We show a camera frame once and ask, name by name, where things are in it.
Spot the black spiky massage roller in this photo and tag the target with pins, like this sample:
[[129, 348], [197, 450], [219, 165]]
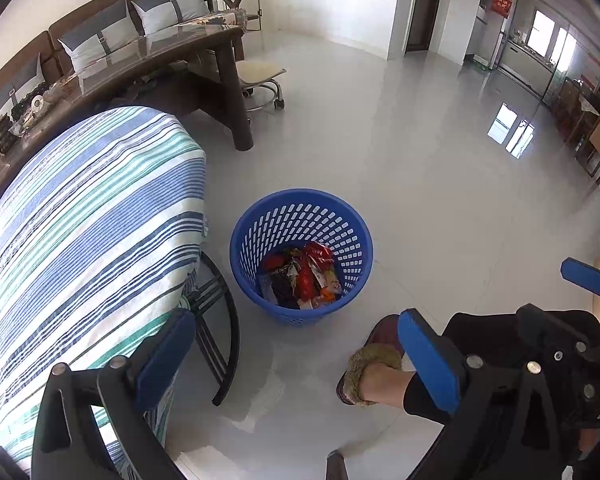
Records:
[[282, 289]]

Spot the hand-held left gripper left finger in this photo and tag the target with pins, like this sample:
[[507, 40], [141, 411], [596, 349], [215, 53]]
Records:
[[155, 375]]

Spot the person's black trouser leg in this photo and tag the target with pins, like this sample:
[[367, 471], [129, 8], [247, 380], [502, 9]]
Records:
[[480, 335]]

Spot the red wall poster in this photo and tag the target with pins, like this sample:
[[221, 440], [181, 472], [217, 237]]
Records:
[[502, 2]]

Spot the dark wooden coffee table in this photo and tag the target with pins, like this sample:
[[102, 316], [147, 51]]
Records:
[[180, 85]]

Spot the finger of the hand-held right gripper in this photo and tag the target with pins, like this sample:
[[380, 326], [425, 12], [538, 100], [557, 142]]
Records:
[[545, 325], [585, 275]]

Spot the wooden sofa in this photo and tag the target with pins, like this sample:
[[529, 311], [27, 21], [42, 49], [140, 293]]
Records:
[[80, 15]]

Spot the blue plastic basket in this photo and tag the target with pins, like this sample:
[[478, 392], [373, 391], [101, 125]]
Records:
[[260, 230]]

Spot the black textured plant pot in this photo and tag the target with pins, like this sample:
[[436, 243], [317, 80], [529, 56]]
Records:
[[2, 135]]

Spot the person's right hand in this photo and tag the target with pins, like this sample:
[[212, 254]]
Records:
[[592, 444]]

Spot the dark wooden door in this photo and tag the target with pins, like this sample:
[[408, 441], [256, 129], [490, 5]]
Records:
[[425, 5]]

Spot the crushed red soda can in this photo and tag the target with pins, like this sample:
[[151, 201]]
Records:
[[319, 254]]

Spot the kitchen counter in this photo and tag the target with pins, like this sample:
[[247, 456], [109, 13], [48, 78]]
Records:
[[525, 70]]

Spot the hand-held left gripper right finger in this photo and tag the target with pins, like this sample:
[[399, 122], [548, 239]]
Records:
[[430, 360]]

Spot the red plastic bag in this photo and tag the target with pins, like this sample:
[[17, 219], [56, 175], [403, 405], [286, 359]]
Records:
[[275, 261]]

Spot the white refrigerator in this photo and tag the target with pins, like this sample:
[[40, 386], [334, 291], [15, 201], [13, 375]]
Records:
[[490, 40]]

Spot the floral sofa blanket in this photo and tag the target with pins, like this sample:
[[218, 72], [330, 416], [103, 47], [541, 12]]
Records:
[[215, 19]]

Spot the blue striped tablecloth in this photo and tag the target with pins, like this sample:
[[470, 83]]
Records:
[[80, 240]]

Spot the cushioned rolling stool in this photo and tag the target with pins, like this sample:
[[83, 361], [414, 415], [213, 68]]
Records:
[[260, 72]]

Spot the grey blue throw pillow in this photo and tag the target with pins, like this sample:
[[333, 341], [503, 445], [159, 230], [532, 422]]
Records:
[[100, 35], [170, 5], [22, 82]]

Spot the maroon fuzzy slipper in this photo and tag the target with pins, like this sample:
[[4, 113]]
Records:
[[375, 355]]

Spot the person's foot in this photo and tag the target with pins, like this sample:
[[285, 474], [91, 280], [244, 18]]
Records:
[[385, 385]]

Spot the black metal table frame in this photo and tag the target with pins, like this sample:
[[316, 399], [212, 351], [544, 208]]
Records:
[[220, 320]]

